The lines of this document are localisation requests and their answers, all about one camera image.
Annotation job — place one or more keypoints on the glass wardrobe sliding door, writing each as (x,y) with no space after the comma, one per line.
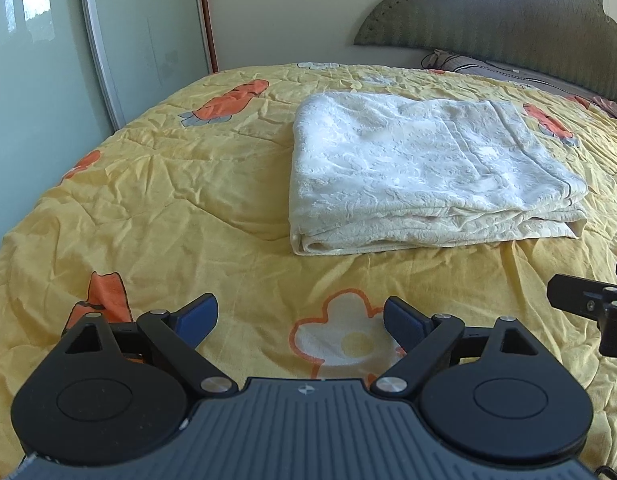
(48,85)

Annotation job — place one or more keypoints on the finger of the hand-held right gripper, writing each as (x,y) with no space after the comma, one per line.
(568,292)

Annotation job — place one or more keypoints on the white textured blanket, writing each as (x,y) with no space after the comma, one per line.
(428,170)

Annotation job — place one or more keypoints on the dark scalloped headboard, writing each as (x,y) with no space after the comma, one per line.
(513,10)

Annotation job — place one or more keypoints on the pink cloth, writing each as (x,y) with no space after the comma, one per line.
(611,105)

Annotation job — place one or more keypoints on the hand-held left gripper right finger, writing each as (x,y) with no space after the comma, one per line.
(403,317)

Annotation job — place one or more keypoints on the yellow printed blanket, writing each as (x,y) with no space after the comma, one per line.
(163,200)

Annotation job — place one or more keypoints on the grey printed pillow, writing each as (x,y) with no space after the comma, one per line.
(468,64)

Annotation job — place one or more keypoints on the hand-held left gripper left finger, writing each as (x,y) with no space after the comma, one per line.
(201,317)

